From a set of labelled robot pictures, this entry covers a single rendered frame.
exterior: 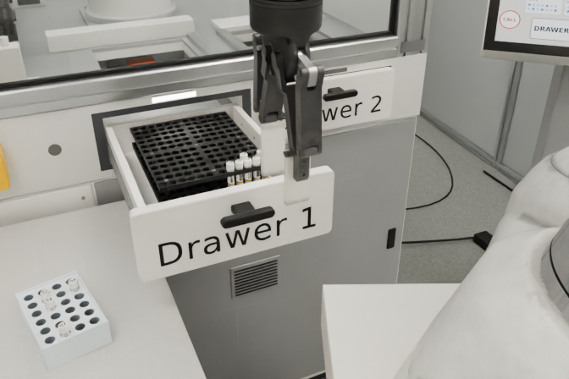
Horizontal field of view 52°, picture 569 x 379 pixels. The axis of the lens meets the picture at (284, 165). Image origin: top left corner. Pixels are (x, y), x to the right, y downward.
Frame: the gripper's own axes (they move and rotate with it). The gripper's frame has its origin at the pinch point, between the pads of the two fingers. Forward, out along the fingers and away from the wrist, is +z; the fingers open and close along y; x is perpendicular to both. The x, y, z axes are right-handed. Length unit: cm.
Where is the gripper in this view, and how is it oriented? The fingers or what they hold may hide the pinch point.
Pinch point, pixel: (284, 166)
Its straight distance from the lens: 68.4
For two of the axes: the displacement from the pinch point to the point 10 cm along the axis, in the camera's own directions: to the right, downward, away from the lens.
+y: -4.1, -4.6, 7.9
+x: -9.1, 1.9, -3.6
